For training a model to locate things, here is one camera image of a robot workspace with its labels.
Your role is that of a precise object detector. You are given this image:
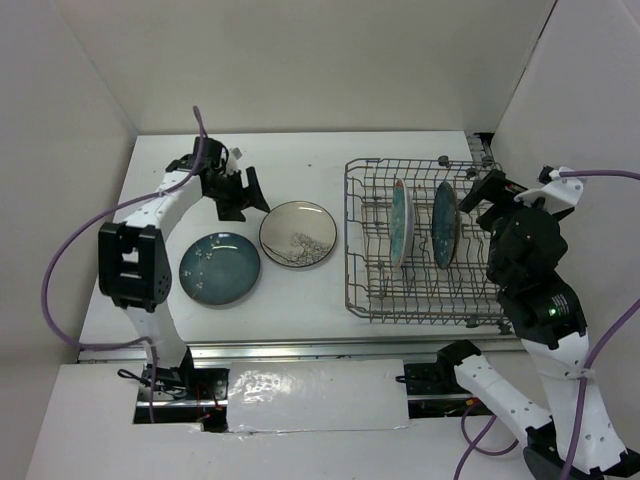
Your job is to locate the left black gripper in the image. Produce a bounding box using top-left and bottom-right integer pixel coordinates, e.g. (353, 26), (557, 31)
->
(204, 166), (269, 223)

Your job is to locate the dark teal plate top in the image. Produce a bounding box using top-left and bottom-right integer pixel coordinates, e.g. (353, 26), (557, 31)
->
(431, 181), (460, 270)

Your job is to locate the dark teal plate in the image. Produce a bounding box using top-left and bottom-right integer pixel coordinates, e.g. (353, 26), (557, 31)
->
(179, 232), (261, 306)
(431, 181), (460, 270)

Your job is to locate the red teal floral plate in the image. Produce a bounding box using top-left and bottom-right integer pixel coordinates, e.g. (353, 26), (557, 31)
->
(389, 178), (414, 268)

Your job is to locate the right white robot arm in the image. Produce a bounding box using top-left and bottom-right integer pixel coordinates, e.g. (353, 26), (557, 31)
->
(436, 167), (639, 479)

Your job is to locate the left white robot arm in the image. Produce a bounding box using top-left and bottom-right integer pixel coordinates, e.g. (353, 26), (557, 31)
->
(98, 135), (270, 399)

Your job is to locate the patterned plate under stack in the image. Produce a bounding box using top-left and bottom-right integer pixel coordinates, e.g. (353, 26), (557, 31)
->
(259, 201), (337, 268)

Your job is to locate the dark teal plate left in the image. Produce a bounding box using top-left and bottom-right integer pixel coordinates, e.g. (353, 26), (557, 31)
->
(179, 232), (261, 306)

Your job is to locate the aluminium mounting rail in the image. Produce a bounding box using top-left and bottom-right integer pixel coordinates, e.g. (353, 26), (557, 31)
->
(81, 131), (521, 366)

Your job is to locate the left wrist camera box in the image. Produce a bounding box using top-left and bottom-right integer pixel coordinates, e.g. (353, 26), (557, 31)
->
(225, 147), (242, 176)

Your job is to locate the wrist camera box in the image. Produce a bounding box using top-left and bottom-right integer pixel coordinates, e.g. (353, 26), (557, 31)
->
(514, 166), (584, 214)
(225, 147), (242, 176)

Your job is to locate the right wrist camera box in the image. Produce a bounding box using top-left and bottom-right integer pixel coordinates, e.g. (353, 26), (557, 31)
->
(514, 166), (584, 214)

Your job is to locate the grey wire dish rack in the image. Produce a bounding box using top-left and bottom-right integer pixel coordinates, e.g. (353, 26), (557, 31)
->
(343, 156), (512, 336)

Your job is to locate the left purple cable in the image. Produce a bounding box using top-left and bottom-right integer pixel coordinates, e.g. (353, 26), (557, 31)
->
(41, 105), (214, 424)

